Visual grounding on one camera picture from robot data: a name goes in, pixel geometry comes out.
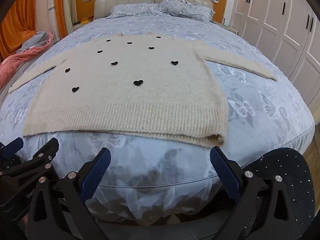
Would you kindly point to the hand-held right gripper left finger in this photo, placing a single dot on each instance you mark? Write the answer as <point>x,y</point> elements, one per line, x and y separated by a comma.
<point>96,172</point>

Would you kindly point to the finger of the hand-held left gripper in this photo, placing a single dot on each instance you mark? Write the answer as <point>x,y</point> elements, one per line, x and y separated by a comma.
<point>13,144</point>
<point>48,148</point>

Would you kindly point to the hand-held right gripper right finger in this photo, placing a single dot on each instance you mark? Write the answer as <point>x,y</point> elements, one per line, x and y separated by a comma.
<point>225,173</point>

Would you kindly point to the cream sweater with black hearts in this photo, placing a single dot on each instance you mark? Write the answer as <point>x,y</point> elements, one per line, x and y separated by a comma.
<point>125,95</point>

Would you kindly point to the grey butterfly print bedspread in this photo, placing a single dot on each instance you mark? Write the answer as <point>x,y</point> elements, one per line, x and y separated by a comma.
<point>255,110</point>

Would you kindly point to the pink blanket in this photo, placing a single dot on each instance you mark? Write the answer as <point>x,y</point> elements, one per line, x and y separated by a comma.
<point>15,60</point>

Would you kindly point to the grey blanket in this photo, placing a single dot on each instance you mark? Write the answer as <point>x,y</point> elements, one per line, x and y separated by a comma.
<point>35,40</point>

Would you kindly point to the orange curtain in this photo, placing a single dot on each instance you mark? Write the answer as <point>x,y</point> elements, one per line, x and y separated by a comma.
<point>17,22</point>

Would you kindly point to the white nightstand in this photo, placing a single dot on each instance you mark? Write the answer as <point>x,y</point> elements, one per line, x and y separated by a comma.
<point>80,25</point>
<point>228,28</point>

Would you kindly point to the white wardrobe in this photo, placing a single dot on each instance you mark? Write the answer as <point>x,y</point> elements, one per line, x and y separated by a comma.
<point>280,25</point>

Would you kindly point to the grey floral pillow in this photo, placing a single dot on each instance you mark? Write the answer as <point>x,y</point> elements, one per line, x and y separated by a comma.
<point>132,10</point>
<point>185,7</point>

